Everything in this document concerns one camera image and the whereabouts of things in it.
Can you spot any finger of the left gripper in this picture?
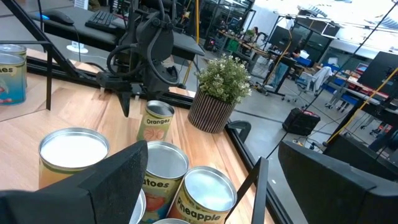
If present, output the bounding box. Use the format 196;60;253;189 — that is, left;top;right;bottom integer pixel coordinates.
116;90;134;119

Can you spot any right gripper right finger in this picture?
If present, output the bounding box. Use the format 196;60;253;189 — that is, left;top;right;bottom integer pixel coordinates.
277;139;398;224

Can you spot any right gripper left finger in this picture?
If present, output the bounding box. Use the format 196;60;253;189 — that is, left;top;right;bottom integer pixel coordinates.
0;139;149;224

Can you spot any green oranges tin can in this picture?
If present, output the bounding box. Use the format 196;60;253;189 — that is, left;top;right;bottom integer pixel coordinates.
0;44;28;88
136;100;175;142

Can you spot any yellow orange labelled tin can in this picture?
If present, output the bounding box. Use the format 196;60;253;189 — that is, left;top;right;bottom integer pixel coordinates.
38;126;110;190

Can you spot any silver lidded tin can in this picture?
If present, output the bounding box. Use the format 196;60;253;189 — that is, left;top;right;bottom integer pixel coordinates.
151;217;191;224
128;187;147;224

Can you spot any tomatoes tin can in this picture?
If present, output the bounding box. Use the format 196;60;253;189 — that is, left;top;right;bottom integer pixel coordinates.
140;140;190;223

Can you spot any blue cherries tin can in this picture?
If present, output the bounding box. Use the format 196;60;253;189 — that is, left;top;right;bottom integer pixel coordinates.
0;52;27;106

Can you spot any pineapple tin can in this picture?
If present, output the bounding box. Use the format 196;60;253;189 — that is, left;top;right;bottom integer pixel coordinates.
167;166;238;224

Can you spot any white round floor stand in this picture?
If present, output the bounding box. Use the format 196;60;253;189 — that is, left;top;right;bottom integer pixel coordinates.
66;40;90;54

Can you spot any black keyboard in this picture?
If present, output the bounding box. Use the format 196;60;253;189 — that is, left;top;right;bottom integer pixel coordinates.
84;10;118;33

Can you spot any black case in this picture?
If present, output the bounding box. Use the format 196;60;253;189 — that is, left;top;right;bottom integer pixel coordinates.
282;107;322;137

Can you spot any green plant in striped pot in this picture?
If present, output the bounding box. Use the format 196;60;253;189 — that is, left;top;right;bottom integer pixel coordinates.
187;54;252;134

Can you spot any black mouse with blue light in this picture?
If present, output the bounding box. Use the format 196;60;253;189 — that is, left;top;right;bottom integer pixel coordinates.
42;9;75;27

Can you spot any white chair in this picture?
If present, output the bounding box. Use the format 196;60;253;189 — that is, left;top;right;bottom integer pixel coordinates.
295;65;334;102

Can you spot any black monitor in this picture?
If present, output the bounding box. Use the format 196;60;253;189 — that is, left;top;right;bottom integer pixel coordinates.
357;51;398;97
268;24;292;52

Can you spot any person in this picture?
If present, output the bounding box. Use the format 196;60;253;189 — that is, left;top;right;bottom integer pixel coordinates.
267;45;304;91
251;26;261;44

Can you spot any yellow cable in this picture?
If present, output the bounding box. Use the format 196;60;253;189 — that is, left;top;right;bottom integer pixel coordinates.
182;0;200;85
325;67;398;146

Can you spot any black aluminium table frame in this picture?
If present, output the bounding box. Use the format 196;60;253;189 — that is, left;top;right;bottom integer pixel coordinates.
0;0;295;224

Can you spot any black clamp bracket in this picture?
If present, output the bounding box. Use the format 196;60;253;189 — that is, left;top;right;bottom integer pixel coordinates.
226;120;252;144

